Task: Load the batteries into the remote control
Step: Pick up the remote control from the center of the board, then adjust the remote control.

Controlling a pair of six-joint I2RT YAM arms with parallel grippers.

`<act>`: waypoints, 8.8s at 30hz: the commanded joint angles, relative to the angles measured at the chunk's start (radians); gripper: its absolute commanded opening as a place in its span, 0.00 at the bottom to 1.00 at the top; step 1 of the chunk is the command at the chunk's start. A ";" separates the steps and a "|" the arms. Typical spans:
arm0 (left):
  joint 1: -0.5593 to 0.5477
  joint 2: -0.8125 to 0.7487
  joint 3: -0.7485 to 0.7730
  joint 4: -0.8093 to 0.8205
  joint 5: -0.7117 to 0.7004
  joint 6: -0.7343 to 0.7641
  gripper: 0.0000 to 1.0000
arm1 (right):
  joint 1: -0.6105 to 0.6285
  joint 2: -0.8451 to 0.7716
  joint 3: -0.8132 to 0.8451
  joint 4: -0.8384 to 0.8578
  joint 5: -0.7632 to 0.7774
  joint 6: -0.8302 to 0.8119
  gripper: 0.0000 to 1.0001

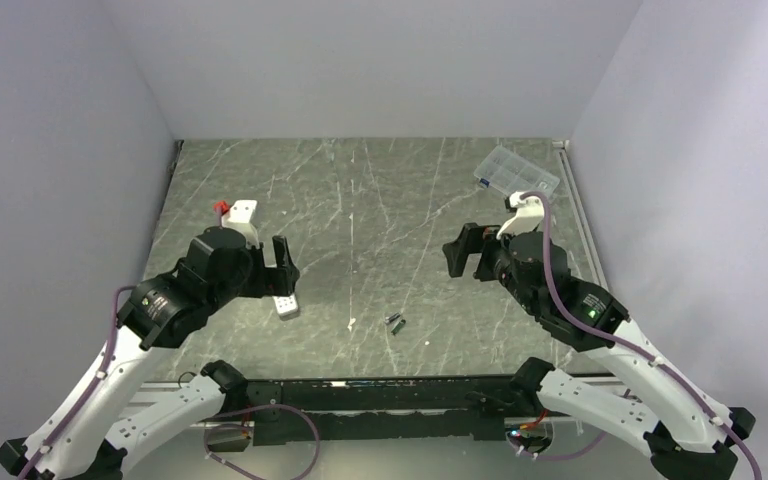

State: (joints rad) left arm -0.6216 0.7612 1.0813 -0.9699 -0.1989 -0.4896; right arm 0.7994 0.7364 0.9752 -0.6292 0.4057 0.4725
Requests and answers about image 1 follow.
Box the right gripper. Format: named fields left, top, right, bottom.
left=442, top=221, right=539, bottom=314

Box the white remote control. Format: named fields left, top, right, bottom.
left=273, top=294, right=300, bottom=320

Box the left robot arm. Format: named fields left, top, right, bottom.
left=0, top=226, right=299, bottom=479

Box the clear plastic organizer box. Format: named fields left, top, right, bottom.
left=473, top=145, right=560, bottom=197

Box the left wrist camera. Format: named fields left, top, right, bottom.
left=213, top=200, right=260, bottom=248

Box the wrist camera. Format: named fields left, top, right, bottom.
left=213, top=200, right=260, bottom=248
left=496, top=191, right=549, bottom=240

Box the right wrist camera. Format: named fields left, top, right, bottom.
left=496, top=191, right=549, bottom=240

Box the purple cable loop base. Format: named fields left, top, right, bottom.
left=203, top=403, right=321, bottom=480

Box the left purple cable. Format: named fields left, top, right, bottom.
left=16, top=284, right=137, bottom=480

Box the purple cable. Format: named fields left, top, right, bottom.
left=519, top=190, right=764, bottom=480
left=16, top=284, right=137, bottom=480

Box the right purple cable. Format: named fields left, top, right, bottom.
left=519, top=190, right=764, bottom=480

